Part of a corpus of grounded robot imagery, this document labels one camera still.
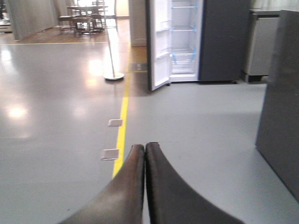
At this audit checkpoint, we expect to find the wooden dining table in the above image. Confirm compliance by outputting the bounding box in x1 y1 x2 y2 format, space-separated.
54 0 117 34

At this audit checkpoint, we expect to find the grey kitchen island cabinet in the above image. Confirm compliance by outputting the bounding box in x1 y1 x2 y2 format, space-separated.
256 10 299 200

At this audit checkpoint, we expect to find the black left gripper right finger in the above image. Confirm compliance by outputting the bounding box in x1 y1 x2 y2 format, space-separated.
145 142 243 224

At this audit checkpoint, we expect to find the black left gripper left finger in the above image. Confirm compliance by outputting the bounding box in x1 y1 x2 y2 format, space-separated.
61 144 145 224

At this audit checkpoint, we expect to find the white grey side cabinet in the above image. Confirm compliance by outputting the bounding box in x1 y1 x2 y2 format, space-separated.
242 9 280 83

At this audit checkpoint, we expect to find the silver floor stand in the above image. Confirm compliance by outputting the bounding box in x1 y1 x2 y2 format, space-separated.
102 0 125 81

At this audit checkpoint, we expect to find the near metal floor plate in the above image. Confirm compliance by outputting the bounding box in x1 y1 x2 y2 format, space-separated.
101 149 119 161

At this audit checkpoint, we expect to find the dark grey fridge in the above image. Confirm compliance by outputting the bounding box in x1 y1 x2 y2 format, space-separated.
170 0 250 83

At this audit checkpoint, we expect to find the grey fridge door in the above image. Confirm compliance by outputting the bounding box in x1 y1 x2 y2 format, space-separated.
146 0 171 91

